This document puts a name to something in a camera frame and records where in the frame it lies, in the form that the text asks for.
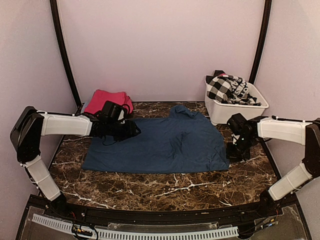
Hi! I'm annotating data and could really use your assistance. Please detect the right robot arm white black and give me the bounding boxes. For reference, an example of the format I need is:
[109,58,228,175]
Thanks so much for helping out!
[226,113,320,217]

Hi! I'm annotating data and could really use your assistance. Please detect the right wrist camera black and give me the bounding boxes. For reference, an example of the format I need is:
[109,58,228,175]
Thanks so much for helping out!
[227,113,254,135]

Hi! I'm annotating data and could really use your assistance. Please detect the black curved front rail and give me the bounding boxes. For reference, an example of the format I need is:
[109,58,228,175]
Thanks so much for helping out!
[44,199,276,226]

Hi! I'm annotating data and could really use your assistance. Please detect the pink trousers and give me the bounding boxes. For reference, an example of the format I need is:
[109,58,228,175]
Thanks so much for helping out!
[81,89,134,114]

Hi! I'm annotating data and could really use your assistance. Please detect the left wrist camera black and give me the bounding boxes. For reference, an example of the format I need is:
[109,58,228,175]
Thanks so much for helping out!
[101,101,127,123]

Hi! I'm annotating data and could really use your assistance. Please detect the black white checkered shirt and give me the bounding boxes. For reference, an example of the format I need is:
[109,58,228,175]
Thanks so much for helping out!
[205,70,231,104]

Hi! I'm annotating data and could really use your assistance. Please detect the black corner post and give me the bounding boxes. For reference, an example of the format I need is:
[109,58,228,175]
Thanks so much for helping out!
[249,0,272,84]
[49,0,82,107]

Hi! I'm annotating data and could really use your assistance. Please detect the white plastic laundry bin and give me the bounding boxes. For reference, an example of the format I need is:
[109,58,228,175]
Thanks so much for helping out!
[204,83,269,126]

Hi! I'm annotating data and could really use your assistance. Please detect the right black corner post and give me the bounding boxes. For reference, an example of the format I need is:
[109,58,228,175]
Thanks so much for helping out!
[249,0,272,84]

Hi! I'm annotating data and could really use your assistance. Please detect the left black corner post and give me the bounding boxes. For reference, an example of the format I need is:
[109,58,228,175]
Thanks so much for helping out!
[49,0,82,107]

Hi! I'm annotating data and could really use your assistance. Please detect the white slotted cable duct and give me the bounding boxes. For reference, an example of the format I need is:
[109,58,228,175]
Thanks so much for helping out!
[31,214,239,240]

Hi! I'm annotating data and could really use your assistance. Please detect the dark blue garment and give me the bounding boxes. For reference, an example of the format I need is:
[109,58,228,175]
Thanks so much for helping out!
[81,105,230,174]

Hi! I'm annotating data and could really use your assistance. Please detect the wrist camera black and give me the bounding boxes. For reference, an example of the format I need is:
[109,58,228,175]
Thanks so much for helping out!
[101,101,127,123]
[227,113,254,135]

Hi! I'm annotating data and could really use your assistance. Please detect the black shirt white lettering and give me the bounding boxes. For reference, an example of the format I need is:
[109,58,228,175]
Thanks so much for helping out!
[225,75,256,106]

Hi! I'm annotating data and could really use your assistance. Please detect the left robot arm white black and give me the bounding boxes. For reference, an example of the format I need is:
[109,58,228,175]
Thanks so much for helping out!
[10,105,141,218]

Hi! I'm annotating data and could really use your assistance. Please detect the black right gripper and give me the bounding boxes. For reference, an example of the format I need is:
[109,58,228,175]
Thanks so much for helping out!
[226,134,256,162]

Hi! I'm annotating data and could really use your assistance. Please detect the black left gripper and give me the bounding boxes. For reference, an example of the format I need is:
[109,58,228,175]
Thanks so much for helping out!
[107,119,142,142]

